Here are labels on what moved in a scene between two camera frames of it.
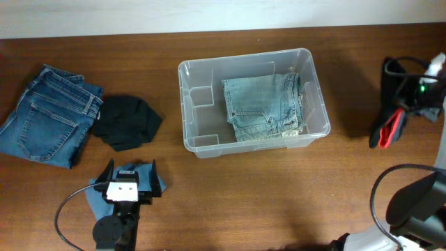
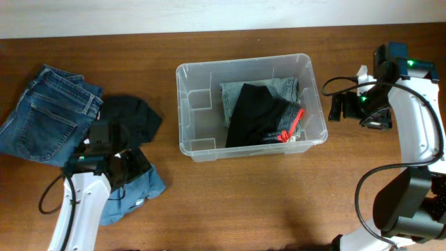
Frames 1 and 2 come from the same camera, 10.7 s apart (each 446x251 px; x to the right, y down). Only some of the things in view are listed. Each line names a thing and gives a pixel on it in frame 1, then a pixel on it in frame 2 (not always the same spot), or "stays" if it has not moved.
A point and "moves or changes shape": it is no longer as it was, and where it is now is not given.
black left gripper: [143, 198] to [135, 163]
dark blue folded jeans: [54, 118] stays
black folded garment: [126, 123] stays
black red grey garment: [391, 118] moves or changes shape
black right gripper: [401, 98] to [378, 118]
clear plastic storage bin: [252, 102] stays
